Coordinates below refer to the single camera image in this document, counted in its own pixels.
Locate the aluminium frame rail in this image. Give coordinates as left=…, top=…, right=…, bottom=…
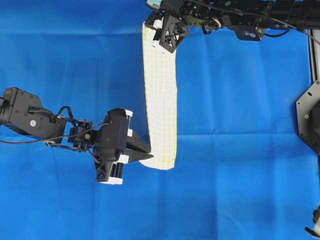
left=308, top=29, right=320, bottom=85

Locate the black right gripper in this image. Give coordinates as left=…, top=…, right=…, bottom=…
left=144, top=0, right=190, bottom=53

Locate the yellow checked towel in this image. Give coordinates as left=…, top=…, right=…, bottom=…
left=142, top=20, right=178, bottom=170

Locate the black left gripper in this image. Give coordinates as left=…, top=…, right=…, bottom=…
left=93, top=108, right=154, bottom=185

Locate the blue table cloth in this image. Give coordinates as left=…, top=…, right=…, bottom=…
left=0, top=0, right=320, bottom=240

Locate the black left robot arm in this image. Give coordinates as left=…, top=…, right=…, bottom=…
left=0, top=87, right=153, bottom=185

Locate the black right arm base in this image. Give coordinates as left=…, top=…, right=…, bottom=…
left=295, top=80, right=320, bottom=156

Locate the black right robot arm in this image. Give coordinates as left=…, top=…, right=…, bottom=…
left=144, top=0, right=320, bottom=53

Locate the black white corner cable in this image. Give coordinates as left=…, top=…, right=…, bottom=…
left=304, top=204, right=320, bottom=238

